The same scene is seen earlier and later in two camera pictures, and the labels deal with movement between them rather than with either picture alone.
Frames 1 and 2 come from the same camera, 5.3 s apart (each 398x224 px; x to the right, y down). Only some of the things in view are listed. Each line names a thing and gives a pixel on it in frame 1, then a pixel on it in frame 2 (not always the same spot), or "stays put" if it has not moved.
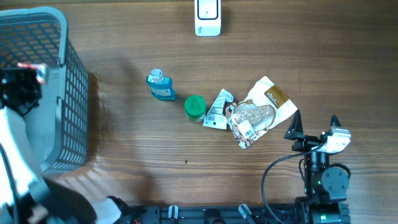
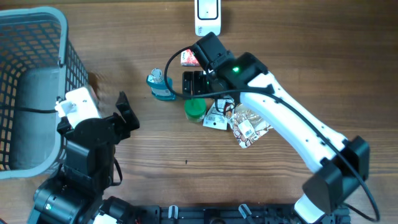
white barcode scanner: x=208 y=17 stays put
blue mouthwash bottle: x=161 y=86 stays put
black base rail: x=285 y=214 stays put
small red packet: x=40 y=70 -> x=188 y=58
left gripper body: x=23 y=82 -> x=119 y=127
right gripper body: x=306 y=143 -> x=201 y=82
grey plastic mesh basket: x=56 y=127 stays put
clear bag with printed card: x=221 y=114 stays put
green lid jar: x=195 y=106 stays put
